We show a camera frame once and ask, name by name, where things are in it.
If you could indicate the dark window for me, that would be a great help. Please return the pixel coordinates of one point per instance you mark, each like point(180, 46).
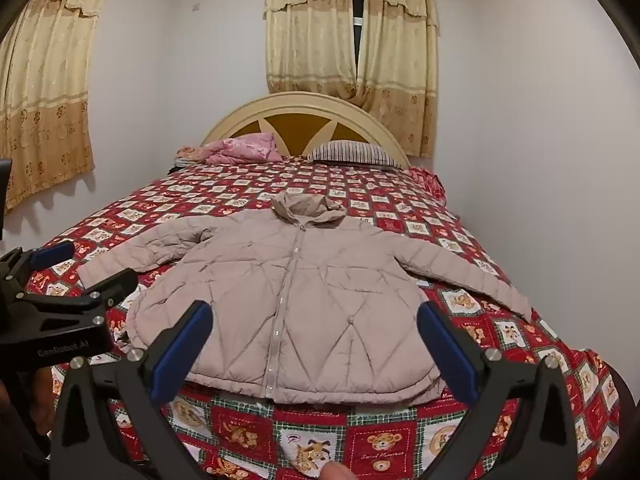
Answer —
point(358, 20)

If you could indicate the beige puffer jacket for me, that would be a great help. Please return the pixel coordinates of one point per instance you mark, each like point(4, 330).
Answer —
point(305, 305)

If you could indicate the red patchwork bear quilt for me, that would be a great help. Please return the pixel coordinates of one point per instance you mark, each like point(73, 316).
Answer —
point(390, 440)

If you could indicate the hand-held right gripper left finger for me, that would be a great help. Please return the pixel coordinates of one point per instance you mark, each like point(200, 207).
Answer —
point(182, 355)

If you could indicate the beige floral side curtain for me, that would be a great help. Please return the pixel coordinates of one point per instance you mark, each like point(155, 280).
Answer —
point(47, 85)

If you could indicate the black furniture edge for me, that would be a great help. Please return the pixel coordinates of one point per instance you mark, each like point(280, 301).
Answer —
point(4, 195)

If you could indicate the beige floral window curtain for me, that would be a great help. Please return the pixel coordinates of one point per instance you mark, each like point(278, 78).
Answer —
point(310, 30)
point(397, 55)

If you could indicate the pink pillow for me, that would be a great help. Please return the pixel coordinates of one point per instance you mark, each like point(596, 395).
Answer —
point(240, 150)

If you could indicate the person's right hand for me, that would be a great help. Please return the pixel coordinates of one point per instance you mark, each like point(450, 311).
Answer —
point(334, 472)

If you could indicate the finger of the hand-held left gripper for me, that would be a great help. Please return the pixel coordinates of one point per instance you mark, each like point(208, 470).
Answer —
point(50, 255)
point(112, 285)

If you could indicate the striped pillow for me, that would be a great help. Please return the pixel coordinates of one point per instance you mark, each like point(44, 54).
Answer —
point(357, 154)

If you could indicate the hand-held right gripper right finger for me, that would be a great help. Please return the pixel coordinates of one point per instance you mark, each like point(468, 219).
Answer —
point(445, 355)

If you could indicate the red ruffled cloth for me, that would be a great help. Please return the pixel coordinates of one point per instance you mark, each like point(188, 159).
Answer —
point(427, 180)

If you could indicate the cream wooden headboard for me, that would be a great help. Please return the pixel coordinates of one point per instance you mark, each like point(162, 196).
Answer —
point(295, 127)

